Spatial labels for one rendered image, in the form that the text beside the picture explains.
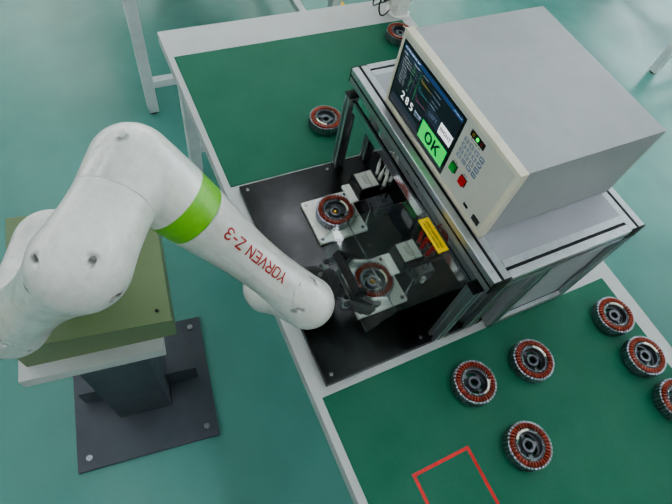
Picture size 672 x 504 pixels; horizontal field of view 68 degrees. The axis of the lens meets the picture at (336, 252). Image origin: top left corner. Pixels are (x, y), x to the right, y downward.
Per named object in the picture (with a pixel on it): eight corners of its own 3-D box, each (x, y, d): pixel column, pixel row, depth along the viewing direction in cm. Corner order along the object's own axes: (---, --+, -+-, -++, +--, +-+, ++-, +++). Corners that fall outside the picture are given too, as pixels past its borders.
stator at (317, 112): (320, 107, 172) (321, 99, 169) (347, 123, 170) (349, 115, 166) (301, 125, 166) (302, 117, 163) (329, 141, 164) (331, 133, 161)
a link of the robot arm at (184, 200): (49, 186, 67) (100, 162, 60) (91, 119, 73) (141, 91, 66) (155, 255, 79) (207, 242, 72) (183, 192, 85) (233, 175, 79)
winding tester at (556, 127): (477, 238, 106) (521, 176, 89) (384, 100, 124) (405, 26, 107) (608, 192, 119) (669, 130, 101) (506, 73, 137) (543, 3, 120)
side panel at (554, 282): (486, 327, 137) (544, 271, 110) (480, 318, 138) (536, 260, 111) (562, 294, 146) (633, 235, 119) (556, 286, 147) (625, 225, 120)
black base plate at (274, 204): (326, 387, 122) (327, 384, 120) (239, 190, 149) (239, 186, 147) (479, 322, 137) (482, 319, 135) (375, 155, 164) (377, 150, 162)
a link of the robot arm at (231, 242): (196, 183, 84) (158, 238, 81) (233, 189, 76) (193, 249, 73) (316, 284, 108) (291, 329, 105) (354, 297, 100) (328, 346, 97)
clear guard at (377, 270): (365, 332, 103) (371, 321, 98) (319, 240, 113) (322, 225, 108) (490, 283, 114) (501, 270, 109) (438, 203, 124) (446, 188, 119)
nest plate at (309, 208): (320, 246, 140) (321, 244, 139) (300, 205, 146) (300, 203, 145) (367, 231, 145) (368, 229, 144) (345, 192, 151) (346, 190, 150)
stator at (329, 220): (328, 237, 141) (330, 230, 137) (307, 209, 145) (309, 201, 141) (360, 222, 145) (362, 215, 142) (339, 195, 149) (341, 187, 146)
